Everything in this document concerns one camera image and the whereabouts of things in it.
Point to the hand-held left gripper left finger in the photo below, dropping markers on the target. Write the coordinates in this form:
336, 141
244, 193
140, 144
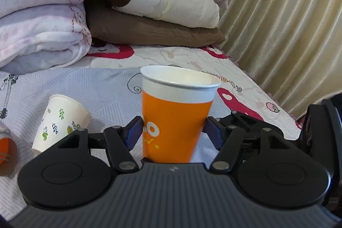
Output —
133, 133

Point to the cream and red printed bedspread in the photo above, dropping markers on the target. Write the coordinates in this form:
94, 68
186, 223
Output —
181, 58

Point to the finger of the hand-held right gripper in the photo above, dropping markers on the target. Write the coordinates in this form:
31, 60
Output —
247, 119

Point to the white leaf print paper cup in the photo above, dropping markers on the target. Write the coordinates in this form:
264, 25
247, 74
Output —
60, 121

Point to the pink checkered fleece blanket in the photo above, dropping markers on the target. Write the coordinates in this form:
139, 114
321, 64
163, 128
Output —
40, 38

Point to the brown blanket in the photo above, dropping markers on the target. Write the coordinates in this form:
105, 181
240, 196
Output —
149, 31

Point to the beige pleated curtain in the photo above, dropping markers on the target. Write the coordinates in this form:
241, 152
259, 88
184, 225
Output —
283, 19

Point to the orange paper cup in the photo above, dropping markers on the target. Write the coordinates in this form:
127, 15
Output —
173, 121
6, 154

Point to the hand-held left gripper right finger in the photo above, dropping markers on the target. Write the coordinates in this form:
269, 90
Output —
212, 132

